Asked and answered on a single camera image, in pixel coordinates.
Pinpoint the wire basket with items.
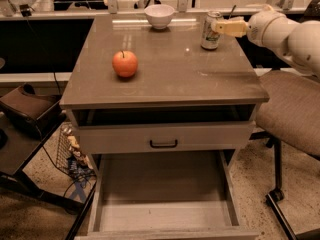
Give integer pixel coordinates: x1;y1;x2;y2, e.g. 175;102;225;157
56;123;91;178

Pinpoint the brown box on table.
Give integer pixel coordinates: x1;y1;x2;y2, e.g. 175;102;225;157
0;84;62;139

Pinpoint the red apple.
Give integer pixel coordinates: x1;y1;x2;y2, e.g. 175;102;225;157
112;50;138;78

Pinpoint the dark side table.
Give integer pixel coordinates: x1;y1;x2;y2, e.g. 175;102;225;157
0;114;96;240

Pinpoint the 7up soda can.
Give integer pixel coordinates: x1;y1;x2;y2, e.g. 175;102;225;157
201;11;222;50

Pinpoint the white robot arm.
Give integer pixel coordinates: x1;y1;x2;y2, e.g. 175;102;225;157
211;5;320;77

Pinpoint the closed top drawer black handle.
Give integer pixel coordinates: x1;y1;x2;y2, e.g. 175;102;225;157
74;121;254;155

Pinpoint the white bowl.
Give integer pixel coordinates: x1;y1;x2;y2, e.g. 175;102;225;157
144;4;175;29

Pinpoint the grey drawer cabinet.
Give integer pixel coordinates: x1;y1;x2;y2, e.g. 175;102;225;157
59;11;270;172

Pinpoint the open middle drawer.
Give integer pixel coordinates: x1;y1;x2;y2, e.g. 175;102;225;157
75;151;258;240

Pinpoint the black cable on floor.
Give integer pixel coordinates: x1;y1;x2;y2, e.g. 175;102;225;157
41;143;98;215

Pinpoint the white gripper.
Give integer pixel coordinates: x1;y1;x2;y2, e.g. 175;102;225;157
211;5;285;47

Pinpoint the brown fabric office chair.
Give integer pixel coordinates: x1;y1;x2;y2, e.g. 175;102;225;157
249;0;320;240

